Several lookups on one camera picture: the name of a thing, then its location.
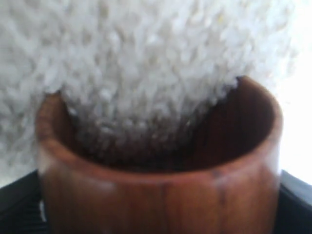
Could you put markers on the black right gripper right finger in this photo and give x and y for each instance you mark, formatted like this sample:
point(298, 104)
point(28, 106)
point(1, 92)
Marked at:
point(294, 211)

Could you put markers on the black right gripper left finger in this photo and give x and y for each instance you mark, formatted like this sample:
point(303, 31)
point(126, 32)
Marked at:
point(21, 207)

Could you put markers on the round steel rice tray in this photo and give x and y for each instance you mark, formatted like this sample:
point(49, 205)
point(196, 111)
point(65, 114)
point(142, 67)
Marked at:
point(144, 71)

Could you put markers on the brown wooden cup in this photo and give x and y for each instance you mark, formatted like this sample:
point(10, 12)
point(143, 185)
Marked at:
point(225, 182)

